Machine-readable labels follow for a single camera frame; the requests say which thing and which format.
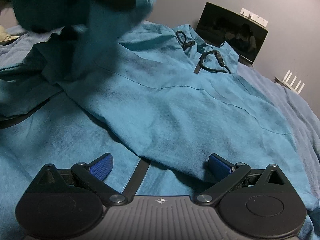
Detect teal blue hooded jacket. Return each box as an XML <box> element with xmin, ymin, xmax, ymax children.
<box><xmin>1</xmin><ymin>0</ymin><xmax>319</xmax><ymax>239</ymax></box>

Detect light blue bed blanket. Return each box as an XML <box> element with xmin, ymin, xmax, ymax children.
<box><xmin>0</xmin><ymin>24</ymin><xmax>320</xmax><ymax>170</ymax></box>

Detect white wifi router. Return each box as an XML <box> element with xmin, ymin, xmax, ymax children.
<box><xmin>274</xmin><ymin>70</ymin><xmax>305</xmax><ymax>94</ymax></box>

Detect black television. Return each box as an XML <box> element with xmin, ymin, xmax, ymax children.
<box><xmin>196</xmin><ymin>2</ymin><xmax>268</xmax><ymax>64</ymax></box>

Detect white wall power strip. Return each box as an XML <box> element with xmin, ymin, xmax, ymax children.
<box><xmin>240</xmin><ymin>8</ymin><xmax>268</xmax><ymax>28</ymax></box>

